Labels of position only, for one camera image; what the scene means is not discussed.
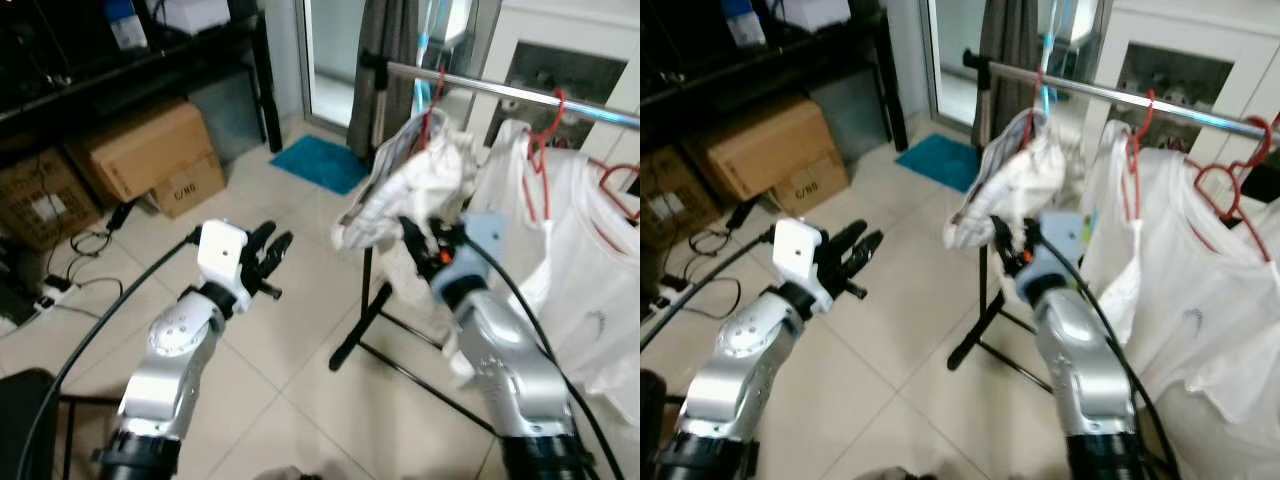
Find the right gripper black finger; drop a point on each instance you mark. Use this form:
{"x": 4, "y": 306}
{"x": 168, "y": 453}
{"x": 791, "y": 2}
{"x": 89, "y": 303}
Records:
{"x": 415, "y": 238}
{"x": 1000, "y": 235}

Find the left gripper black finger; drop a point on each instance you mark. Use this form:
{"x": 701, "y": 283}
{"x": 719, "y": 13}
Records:
{"x": 843, "y": 238}
{"x": 862, "y": 250}
{"x": 277, "y": 250}
{"x": 260, "y": 240}

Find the cream stitched jeans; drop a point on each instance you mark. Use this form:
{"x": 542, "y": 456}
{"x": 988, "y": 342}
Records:
{"x": 1010, "y": 180}
{"x": 410, "y": 180}

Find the dark red plastic hanger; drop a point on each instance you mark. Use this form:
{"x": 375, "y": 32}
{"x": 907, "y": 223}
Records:
{"x": 1037, "y": 85}
{"x": 441, "y": 85}

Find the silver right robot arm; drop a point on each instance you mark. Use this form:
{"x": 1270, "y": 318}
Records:
{"x": 1085, "y": 360}
{"x": 510, "y": 360}

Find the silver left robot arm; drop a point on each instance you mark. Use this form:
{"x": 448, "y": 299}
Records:
{"x": 170, "y": 360}
{"x": 730, "y": 370}

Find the light blue plastic hanger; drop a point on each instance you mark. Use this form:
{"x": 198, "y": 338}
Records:
{"x": 1047, "y": 70}
{"x": 422, "y": 70}

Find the blue floor mat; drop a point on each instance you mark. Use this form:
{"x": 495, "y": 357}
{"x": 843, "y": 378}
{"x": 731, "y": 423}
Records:
{"x": 935, "y": 160}
{"x": 320, "y": 163}

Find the white t-shirt green print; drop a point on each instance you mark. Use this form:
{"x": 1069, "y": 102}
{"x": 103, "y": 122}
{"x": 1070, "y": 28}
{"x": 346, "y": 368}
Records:
{"x": 1105, "y": 180}
{"x": 500, "y": 170}

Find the black power adapter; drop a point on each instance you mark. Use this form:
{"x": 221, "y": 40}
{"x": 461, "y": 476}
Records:
{"x": 742, "y": 212}
{"x": 120, "y": 215}

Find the large brown cardboard box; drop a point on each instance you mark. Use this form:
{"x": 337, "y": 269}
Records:
{"x": 140, "y": 150}
{"x": 770, "y": 150}

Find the white t-shirt small grey mark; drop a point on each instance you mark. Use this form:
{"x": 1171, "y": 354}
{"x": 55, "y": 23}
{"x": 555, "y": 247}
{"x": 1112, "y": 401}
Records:
{"x": 590, "y": 280}
{"x": 1210, "y": 300}

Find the cardboard box white label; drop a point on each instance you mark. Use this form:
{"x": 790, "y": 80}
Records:
{"x": 665, "y": 190}
{"x": 40, "y": 200}

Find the black shelf unit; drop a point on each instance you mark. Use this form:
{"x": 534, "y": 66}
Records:
{"x": 120, "y": 75}
{"x": 760, "y": 70}

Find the white framed glass door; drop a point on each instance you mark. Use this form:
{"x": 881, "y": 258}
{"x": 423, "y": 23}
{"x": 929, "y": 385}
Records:
{"x": 950, "y": 50}
{"x": 330, "y": 50}

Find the grey curtain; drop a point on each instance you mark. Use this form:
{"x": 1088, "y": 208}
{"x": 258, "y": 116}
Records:
{"x": 385, "y": 40}
{"x": 1005, "y": 40}

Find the white power strip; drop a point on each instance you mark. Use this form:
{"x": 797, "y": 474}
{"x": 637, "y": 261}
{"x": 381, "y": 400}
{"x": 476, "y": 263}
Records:
{"x": 57, "y": 292}

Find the blue and white box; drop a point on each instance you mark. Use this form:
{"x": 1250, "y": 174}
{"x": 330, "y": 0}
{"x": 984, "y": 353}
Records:
{"x": 745, "y": 28}
{"x": 125, "y": 30}

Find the black chair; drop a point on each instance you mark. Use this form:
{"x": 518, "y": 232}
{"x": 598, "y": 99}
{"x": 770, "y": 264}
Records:
{"x": 650, "y": 430}
{"x": 25, "y": 430}

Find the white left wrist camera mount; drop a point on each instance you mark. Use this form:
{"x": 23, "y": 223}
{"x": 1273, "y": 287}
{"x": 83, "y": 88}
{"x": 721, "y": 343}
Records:
{"x": 222, "y": 255}
{"x": 797, "y": 252}

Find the black clothes rack silver rail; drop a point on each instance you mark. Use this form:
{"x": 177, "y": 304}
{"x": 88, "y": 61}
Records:
{"x": 500, "y": 92}
{"x": 1100, "y": 93}

